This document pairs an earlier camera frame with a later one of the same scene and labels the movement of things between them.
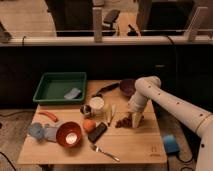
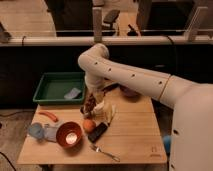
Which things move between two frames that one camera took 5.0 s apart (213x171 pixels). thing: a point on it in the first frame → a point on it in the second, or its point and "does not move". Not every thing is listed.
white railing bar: (104, 40) does not move
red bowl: (69, 134) does not move
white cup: (97, 104) does not move
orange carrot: (50, 115) does not move
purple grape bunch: (127, 122) → (89, 105)
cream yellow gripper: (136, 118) → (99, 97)
